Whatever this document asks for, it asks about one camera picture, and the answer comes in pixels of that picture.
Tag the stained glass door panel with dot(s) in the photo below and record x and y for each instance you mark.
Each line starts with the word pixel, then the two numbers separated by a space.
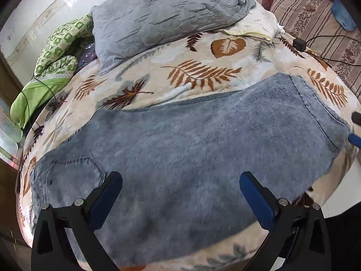
pixel 8 138

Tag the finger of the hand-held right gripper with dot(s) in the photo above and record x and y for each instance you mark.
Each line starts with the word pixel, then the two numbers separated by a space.
pixel 356 140
pixel 357 118

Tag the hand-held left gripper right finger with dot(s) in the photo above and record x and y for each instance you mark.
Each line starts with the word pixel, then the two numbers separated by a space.
pixel 258 203

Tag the green checked quilt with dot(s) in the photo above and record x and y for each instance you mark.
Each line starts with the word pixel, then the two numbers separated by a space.
pixel 59 50

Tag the leaf print blanket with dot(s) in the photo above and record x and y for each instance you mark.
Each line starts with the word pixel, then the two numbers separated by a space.
pixel 174 59

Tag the blue cloth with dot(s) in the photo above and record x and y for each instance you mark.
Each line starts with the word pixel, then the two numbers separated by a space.
pixel 344 14

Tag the purple cloth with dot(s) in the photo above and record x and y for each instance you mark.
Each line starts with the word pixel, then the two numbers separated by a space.
pixel 87 56

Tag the cream cloth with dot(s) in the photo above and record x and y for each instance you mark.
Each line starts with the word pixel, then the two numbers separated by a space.
pixel 253 22

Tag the black power adapter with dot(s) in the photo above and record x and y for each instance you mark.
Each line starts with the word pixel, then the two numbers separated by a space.
pixel 299 45

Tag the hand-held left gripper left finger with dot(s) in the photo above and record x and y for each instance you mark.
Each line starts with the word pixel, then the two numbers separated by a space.
pixel 108 200

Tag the brown wooden door frame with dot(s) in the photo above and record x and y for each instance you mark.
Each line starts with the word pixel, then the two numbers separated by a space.
pixel 5 84

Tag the grey quilted pillow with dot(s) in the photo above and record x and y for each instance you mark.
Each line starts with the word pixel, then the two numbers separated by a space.
pixel 158 14

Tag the striped floral cushion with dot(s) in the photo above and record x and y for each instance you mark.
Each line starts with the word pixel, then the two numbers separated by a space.
pixel 316 19

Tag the blue denim pants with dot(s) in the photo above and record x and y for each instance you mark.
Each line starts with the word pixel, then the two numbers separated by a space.
pixel 183 135

